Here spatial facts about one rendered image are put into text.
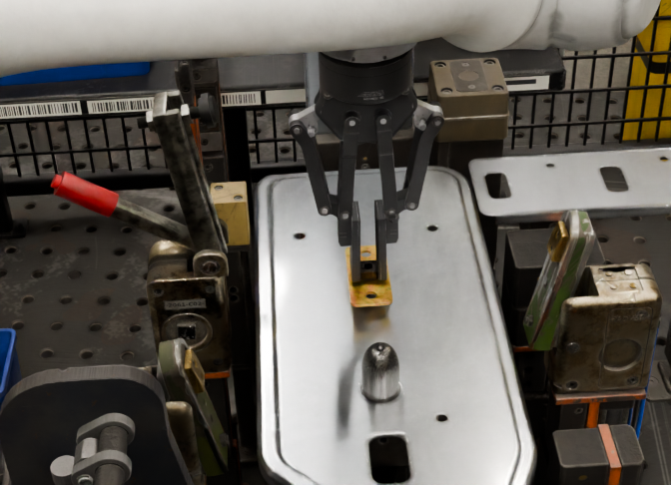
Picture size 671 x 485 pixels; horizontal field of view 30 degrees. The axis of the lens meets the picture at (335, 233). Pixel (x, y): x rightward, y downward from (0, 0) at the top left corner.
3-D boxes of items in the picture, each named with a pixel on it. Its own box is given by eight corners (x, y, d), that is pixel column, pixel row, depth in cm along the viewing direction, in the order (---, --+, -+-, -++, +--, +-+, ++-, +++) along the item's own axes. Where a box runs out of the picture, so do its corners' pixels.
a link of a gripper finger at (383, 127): (368, 91, 105) (385, 88, 105) (381, 197, 112) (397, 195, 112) (372, 117, 102) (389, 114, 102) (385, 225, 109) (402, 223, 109)
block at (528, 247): (591, 471, 137) (620, 274, 120) (489, 477, 136) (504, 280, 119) (572, 408, 144) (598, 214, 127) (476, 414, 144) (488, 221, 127)
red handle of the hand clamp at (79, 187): (224, 257, 109) (56, 186, 104) (212, 274, 110) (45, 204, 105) (225, 228, 113) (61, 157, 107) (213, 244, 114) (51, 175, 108)
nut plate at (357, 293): (393, 304, 111) (393, 294, 111) (350, 307, 111) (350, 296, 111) (384, 246, 118) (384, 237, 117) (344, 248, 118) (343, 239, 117)
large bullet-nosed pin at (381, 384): (400, 414, 105) (401, 357, 101) (363, 416, 105) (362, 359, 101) (397, 387, 108) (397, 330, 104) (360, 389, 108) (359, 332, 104)
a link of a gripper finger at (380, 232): (373, 199, 111) (382, 199, 111) (375, 260, 115) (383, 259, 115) (376, 220, 109) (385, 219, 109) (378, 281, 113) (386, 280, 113)
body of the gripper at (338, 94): (314, 67, 97) (318, 166, 102) (423, 61, 97) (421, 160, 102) (309, 21, 102) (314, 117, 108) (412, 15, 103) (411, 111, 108)
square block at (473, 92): (494, 344, 153) (512, 92, 131) (428, 348, 153) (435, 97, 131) (484, 301, 159) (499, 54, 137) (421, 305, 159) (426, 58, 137)
